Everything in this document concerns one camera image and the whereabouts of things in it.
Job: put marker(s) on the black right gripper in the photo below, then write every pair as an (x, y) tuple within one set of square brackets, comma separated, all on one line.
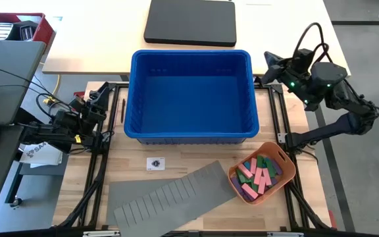
[(299, 70)]

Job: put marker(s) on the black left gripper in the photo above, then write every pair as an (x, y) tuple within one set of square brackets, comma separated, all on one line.
[(74, 120)]

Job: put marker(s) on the short grey slotted divider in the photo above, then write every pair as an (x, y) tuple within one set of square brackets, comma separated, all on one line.
[(127, 194)]

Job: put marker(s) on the large blue plastic bin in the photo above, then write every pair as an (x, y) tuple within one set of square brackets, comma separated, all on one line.
[(192, 98)]

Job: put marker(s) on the teal wooden block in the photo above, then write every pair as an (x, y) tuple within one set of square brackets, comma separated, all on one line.
[(266, 160), (247, 165)]

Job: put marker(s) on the green wooden block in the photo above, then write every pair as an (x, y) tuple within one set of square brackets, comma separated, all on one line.
[(260, 161), (241, 176), (254, 186), (270, 168)]

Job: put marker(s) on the orange plastic basket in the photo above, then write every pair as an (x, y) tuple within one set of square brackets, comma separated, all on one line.
[(288, 171)]

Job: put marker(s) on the long grey slotted divider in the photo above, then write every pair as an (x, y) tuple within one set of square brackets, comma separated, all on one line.
[(183, 200)]

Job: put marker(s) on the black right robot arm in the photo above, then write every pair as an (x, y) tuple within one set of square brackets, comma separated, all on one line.
[(341, 105)]

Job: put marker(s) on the small yellow tag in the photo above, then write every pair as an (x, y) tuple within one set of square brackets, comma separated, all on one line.
[(77, 139)]

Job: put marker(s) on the white printed paper sheet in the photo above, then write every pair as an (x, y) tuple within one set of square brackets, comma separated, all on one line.
[(41, 156)]

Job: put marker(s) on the black support beam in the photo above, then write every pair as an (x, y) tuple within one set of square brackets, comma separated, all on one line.
[(25, 115)]

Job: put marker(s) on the white card with black logo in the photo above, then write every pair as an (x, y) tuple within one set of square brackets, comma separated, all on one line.
[(155, 163)]

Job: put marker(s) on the light wooden table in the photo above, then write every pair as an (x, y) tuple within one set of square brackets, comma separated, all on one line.
[(94, 39)]

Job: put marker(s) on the black rectangular pad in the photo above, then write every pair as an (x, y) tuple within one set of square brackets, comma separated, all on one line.
[(189, 21)]

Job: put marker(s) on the red plastic crate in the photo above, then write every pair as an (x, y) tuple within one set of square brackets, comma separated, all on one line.
[(43, 31)]

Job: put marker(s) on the black toaster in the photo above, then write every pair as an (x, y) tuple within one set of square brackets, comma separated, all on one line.
[(26, 31)]

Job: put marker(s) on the silver ribbed metal appliance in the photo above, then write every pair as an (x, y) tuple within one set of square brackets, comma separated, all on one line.
[(2, 31)]

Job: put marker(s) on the silver aluminium bracket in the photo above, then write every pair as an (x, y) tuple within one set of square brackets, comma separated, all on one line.
[(285, 234), (100, 234)]

